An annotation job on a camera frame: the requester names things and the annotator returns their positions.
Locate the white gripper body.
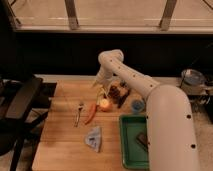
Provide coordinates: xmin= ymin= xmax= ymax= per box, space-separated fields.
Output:
xmin=92 ymin=76 xmax=111 ymax=91

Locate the yellow green banana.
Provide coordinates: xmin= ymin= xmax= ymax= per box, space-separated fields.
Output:
xmin=96 ymin=88 xmax=105 ymax=105

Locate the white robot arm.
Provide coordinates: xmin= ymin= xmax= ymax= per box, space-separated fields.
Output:
xmin=95 ymin=49 xmax=200 ymax=171

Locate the dark metal can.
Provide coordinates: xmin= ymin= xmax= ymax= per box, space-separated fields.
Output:
xmin=120 ymin=81 xmax=128 ymax=88

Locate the yellow round fruit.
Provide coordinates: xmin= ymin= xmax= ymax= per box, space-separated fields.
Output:
xmin=99 ymin=99 xmax=112 ymax=112

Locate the orange carrot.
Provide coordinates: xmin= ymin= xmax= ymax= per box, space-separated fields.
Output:
xmin=84 ymin=103 xmax=97 ymax=125

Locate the silver fork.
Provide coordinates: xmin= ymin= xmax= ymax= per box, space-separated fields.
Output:
xmin=74 ymin=102 xmax=84 ymax=127

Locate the blue plastic cup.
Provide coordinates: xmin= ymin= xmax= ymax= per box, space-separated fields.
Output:
xmin=131 ymin=100 xmax=145 ymax=113

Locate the blue crumpled cloth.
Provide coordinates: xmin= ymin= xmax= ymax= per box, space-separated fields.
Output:
xmin=84 ymin=126 xmax=102 ymax=152

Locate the black rectangular block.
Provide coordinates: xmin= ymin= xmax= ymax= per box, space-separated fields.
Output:
xmin=136 ymin=133 xmax=148 ymax=150

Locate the green plastic tray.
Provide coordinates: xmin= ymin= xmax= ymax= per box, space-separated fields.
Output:
xmin=119 ymin=115 xmax=149 ymax=170

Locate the metal bowl on side table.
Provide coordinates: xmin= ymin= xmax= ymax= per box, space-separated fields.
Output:
xmin=181 ymin=69 xmax=206 ymax=86

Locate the black office chair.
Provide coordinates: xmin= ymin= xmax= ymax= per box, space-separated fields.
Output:
xmin=0 ymin=77 xmax=56 ymax=171

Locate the black handled utensil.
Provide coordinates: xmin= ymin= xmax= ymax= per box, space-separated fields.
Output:
xmin=117 ymin=90 xmax=130 ymax=108

